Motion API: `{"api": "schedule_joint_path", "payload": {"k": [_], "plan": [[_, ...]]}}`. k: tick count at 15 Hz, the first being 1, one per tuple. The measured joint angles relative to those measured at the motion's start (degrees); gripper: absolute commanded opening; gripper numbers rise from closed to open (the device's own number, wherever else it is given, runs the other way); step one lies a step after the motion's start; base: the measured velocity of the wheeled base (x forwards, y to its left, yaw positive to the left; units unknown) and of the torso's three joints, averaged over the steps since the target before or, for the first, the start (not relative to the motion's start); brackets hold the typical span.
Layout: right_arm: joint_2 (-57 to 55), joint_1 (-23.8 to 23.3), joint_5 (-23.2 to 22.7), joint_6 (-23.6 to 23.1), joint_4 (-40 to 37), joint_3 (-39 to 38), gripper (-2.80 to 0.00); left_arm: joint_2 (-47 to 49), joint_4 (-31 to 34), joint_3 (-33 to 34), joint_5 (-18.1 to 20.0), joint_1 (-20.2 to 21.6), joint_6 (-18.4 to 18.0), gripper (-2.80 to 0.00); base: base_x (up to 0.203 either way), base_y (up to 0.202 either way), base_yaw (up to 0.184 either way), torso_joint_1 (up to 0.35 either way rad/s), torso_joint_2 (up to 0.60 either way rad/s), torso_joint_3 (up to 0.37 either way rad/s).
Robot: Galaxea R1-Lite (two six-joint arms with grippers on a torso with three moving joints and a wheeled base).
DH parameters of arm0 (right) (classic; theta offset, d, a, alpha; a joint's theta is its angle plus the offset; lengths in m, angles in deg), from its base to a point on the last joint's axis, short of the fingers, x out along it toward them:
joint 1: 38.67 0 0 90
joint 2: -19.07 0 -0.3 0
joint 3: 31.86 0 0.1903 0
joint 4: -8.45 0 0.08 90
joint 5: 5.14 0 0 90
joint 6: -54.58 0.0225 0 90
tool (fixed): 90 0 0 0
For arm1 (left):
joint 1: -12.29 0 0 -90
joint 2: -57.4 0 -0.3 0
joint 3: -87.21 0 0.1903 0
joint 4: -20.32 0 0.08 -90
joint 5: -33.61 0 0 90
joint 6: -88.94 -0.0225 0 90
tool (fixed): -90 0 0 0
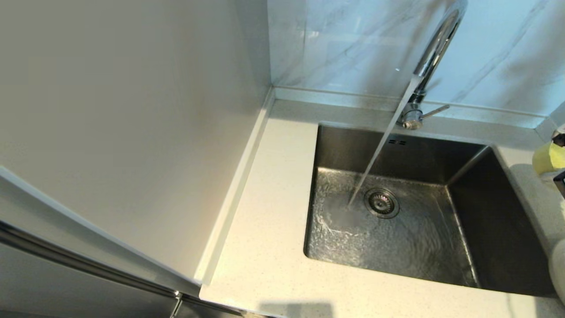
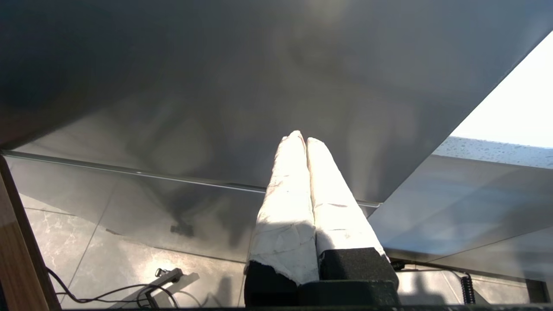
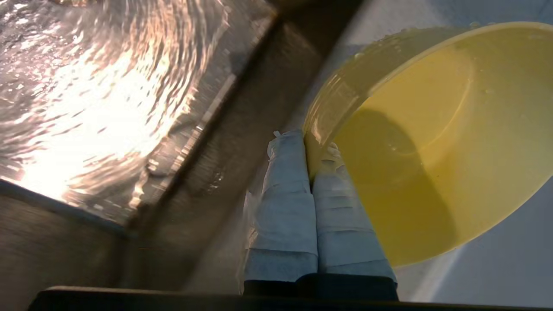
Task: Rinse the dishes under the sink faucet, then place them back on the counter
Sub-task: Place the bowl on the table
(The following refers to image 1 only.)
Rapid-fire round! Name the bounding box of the white refrigerator side panel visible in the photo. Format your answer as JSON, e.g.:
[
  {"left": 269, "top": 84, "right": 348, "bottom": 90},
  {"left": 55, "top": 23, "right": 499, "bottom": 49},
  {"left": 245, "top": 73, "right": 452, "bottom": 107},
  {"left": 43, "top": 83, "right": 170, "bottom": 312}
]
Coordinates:
[{"left": 0, "top": 0, "right": 272, "bottom": 284}]

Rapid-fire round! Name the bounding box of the chrome gooseneck faucet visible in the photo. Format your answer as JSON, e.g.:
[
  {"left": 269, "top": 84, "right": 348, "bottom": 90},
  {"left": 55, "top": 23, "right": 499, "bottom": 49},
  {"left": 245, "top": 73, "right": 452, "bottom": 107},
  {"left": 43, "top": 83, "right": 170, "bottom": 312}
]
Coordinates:
[{"left": 396, "top": 0, "right": 469, "bottom": 131}]

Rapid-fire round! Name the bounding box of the stainless steel sink basin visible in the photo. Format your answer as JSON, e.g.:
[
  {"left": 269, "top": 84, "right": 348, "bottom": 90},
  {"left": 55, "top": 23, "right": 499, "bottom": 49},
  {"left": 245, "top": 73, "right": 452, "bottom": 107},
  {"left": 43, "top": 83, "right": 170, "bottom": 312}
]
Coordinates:
[{"left": 304, "top": 123, "right": 557, "bottom": 298}]

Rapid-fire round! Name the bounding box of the yellow plastic bowl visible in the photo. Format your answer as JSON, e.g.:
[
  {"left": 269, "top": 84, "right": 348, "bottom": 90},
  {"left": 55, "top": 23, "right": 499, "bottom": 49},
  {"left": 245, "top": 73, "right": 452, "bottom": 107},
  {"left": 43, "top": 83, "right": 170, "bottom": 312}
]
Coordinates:
[{"left": 532, "top": 140, "right": 565, "bottom": 175}]

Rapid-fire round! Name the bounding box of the round metal drain strainer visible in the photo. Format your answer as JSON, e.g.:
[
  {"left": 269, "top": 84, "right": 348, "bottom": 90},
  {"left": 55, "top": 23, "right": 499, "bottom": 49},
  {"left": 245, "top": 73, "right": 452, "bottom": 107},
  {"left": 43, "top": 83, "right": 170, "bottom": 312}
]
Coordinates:
[{"left": 365, "top": 189, "right": 401, "bottom": 219}]

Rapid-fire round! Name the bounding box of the white round plate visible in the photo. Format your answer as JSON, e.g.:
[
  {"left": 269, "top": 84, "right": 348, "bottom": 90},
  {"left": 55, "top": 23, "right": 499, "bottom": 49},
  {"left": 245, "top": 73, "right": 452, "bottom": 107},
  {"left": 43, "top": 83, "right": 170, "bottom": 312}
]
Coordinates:
[{"left": 549, "top": 238, "right": 565, "bottom": 306}]

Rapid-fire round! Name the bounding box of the steel door handle bar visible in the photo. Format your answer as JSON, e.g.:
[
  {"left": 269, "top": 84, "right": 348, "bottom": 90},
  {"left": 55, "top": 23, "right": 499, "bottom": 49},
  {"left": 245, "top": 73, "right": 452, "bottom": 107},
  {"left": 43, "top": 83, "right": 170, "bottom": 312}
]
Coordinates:
[{"left": 0, "top": 221, "right": 182, "bottom": 299}]

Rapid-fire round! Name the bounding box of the grey steel refrigerator door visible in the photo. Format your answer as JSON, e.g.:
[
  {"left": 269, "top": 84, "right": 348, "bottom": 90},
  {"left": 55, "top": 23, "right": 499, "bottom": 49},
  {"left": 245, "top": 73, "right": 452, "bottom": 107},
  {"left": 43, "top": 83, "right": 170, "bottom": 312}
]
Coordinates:
[{"left": 0, "top": 181, "right": 248, "bottom": 318}]

